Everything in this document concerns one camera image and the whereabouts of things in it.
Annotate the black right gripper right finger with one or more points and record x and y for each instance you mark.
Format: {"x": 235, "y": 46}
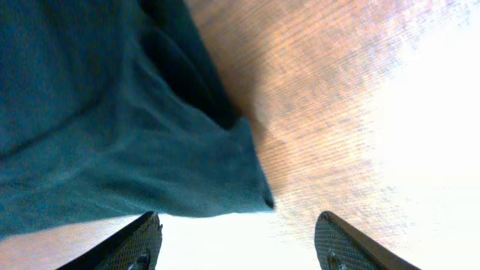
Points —
{"x": 340, "y": 246}

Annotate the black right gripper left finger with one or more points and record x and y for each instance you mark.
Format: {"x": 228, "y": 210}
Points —
{"x": 134, "y": 247}

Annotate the dark green t-shirt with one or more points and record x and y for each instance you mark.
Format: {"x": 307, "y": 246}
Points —
{"x": 112, "y": 108}

